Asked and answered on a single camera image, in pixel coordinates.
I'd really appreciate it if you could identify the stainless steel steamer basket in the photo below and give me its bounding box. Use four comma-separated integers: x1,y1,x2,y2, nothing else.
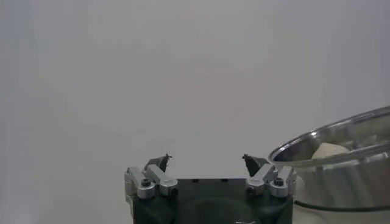
268,105,390,211

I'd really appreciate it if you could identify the white electric cooker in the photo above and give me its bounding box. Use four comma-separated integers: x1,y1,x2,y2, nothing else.
292,173,390,224

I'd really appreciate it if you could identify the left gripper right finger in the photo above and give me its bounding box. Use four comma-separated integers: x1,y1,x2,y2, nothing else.
242,153,297,198

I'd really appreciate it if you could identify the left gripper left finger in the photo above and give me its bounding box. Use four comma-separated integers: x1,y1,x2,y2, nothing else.
124,153,179,200

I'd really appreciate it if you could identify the white steamed baozi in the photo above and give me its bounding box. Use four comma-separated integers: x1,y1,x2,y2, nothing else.
311,142,351,159

